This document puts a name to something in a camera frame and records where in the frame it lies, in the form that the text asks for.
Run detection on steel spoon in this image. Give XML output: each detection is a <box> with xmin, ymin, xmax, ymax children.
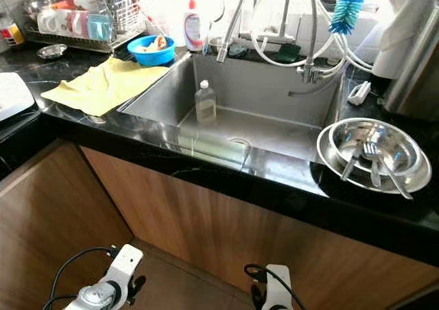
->
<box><xmin>374</xmin><ymin>149</ymin><xmax>414</xmax><ymax>201</ymax></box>

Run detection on small white clip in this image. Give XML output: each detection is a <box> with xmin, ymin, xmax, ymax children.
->
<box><xmin>348</xmin><ymin>81</ymin><xmax>372</xmax><ymax>106</ymax></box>

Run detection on blue plastic bowl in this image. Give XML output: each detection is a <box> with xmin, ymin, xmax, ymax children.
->
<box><xmin>127</xmin><ymin>35</ymin><xmax>176</xmax><ymax>67</ymax></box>

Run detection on light blue cup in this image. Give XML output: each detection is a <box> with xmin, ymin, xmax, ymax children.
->
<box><xmin>88</xmin><ymin>14</ymin><xmax>114</xmax><ymax>43</ymax></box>

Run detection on blue bottle brush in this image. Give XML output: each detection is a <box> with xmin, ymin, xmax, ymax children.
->
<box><xmin>329</xmin><ymin>0</ymin><xmax>364</xmax><ymax>36</ymax></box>

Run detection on white soap bottle red cap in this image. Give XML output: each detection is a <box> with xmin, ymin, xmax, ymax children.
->
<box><xmin>182</xmin><ymin>0</ymin><xmax>205</xmax><ymax>52</ymax></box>

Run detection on stainless steel sink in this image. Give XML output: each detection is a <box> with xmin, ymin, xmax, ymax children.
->
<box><xmin>118</xmin><ymin>52</ymin><xmax>345</xmax><ymax>165</ymax></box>

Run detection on small steel cup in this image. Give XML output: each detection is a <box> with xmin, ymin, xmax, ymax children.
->
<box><xmin>208</xmin><ymin>36</ymin><xmax>228</xmax><ymax>54</ymax></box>

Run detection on steel curved faucet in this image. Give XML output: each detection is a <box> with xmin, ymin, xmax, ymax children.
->
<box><xmin>274</xmin><ymin>0</ymin><xmax>347</xmax><ymax>97</ymax></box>

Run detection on small steel bowl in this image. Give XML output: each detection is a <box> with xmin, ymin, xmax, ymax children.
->
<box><xmin>22</xmin><ymin>0</ymin><xmax>56</xmax><ymax>18</ymax></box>

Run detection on large steel plate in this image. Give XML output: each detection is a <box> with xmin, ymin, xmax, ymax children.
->
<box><xmin>316</xmin><ymin>117</ymin><xmax>432</xmax><ymax>195</ymax></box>

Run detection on steel wire dish rack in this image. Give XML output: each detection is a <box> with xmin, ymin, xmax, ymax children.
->
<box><xmin>19</xmin><ymin>0</ymin><xmax>141</xmax><ymax>53</ymax></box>

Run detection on steel knife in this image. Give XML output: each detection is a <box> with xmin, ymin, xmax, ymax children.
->
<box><xmin>340</xmin><ymin>142</ymin><xmax>366</xmax><ymax>182</ymax></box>

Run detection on wire cutlery basket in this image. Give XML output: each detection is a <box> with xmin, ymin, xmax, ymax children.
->
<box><xmin>93</xmin><ymin>0</ymin><xmax>143</xmax><ymax>36</ymax></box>

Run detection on white hose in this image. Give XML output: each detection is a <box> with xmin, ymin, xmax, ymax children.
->
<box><xmin>249</xmin><ymin>0</ymin><xmax>375</xmax><ymax>73</ymax></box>

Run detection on round wire strainer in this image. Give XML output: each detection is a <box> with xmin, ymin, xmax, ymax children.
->
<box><xmin>208</xmin><ymin>0</ymin><xmax>227</xmax><ymax>23</ymax></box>

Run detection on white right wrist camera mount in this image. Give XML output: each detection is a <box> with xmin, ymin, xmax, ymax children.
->
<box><xmin>262</xmin><ymin>264</ymin><xmax>292</xmax><ymax>310</ymax></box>

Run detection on clear plastic bottle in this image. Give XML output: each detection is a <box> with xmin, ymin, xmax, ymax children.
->
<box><xmin>195</xmin><ymin>80</ymin><xmax>217</xmax><ymax>125</ymax></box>

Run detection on white mug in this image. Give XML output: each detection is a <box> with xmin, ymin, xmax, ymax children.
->
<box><xmin>37</xmin><ymin>10</ymin><xmax>73</xmax><ymax>36</ymax></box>

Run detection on small steel dish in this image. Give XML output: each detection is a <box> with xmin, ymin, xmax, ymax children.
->
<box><xmin>37</xmin><ymin>44</ymin><xmax>69</xmax><ymax>60</ymax></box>

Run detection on pink cup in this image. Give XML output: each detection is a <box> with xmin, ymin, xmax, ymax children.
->
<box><xmin>71</xmin><ymin>12</ymin><xmax>90</xmax><ymax>39</ymax></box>

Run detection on brown wood cabinet door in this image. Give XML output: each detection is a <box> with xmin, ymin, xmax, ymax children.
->
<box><xmin>0</xmin><ymin>142</ymin><xmax>134</xmax><ymax>310</ymax></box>
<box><xmin>80</xmin><ymin>145</ymin><xmax>439</xmax><ymax>310</ymax></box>

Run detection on steel hose sprayer faucet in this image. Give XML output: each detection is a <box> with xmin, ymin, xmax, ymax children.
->
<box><xmin>217</xmin><ymin>0</ymin><xmax>263</xmax><ymax>64</ymax></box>

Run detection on orange bowl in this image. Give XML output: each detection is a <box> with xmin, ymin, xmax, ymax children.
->
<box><xmin>52</xmin><ymin>0</ymin><xmax>78</xmax><ymax>12</ymax></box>

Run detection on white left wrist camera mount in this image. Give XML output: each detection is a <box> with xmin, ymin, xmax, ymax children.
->
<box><xmin>99</xmin><ymin>243</ymin><xmax>145</xmax><ymax>302</ymax></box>

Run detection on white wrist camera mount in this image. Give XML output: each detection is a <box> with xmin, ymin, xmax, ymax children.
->
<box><xmin>99</xmin><ymin>243</ymin><xmax>145</xmax><ymax>302</ymax></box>
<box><xmin>262</xmin><ymin>264</ymin><xmax>292</xmax><ymax>310</ymax></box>

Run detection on beige food scraps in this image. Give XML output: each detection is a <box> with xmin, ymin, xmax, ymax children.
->
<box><xmin>136</xmin><ymin>36</ymin><xmax>169</xmax><ymax>53</ymax></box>

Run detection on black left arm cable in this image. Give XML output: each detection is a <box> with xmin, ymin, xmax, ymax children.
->
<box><xmin>41</xmin><ymin>247</ymin><xmax>119</xmax><ymax>310</ymax></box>

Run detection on tall steel container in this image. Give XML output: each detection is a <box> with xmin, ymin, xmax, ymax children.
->
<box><xmin>382</xmin><ymin>0</ymin><xmax>439</xmax><ymax>123</ymax></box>

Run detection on white flat appliance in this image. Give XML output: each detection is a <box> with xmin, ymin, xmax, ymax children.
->
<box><xmin>0</xmin><ymin>72</ymin><xmax>36</xmax><ymax>122</ymax></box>

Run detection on green sponge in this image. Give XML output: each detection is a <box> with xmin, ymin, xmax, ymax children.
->
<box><xmin>278</xmin><ymin>43</ymin><xmax>302</xmax><ymax>64</ymax></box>

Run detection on yellow cloth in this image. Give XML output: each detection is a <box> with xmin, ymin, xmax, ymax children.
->
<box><xmin>40</xmin><ymin>57</ymin><xmax>171</xmax><ymax>117</ymax></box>

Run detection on white bowl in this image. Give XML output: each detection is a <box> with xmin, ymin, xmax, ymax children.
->
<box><xmin>71</xmin><ymin>0</ymin><xmax>102</xmax><ymax>12</ymax></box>

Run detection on steel fork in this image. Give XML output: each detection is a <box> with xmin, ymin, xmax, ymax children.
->
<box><xmin>362</xmin><ymin>142</ymin><xmax>383</xmax><ymax>189</ymax></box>

